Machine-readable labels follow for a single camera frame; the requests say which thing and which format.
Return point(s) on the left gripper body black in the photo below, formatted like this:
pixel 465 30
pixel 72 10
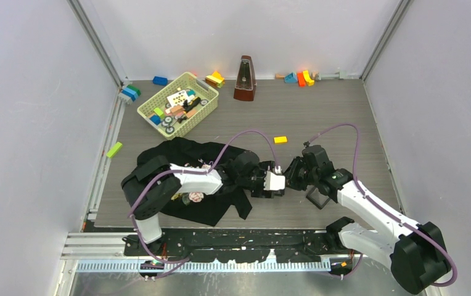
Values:
pixel 257 190

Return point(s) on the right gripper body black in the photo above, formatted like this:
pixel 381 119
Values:
pixel 298 177

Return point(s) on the black floral t-shirt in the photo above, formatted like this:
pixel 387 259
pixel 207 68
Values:
pixel 182 151

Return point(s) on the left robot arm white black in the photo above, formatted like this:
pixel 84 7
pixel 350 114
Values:
pixel 155 186

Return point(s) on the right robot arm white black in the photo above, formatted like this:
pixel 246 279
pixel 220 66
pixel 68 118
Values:
pixel 414 252

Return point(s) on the closed black display box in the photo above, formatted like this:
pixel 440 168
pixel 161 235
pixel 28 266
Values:
pixel 316 198

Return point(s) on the yellow block on table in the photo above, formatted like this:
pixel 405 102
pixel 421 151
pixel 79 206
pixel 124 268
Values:
pixel 280 140

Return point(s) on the orange block right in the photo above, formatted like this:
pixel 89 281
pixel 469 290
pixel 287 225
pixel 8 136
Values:
pixel 300 79

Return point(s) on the yellow curved block right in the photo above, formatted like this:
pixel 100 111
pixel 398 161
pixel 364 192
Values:
pixel 307 78

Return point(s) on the blue toy brick right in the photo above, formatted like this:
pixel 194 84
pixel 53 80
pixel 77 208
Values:
pixel 291 78

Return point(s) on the brown wooden metronome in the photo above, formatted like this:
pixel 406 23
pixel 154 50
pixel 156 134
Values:
pixel 245 84

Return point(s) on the yellow black screwdriver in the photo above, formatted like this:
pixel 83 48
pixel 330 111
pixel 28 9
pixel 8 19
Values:
pixel 190 105

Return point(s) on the pale green plastic basket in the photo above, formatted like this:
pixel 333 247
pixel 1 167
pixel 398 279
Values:
pixel 164 111

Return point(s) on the yellow orange block pile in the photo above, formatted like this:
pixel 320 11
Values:
pixel 215 80

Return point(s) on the lime green block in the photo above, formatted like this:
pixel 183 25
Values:
pixel 114 150

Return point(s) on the blue green stacked bricks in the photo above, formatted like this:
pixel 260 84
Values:
pixel 129 94

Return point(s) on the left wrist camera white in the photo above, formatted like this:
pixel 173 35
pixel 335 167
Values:
pixel 274 180

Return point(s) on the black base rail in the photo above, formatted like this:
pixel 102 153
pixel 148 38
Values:
pixel 205 249

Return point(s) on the blue brick by wall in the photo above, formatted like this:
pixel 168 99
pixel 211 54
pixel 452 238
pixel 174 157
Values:
pixel 159 80

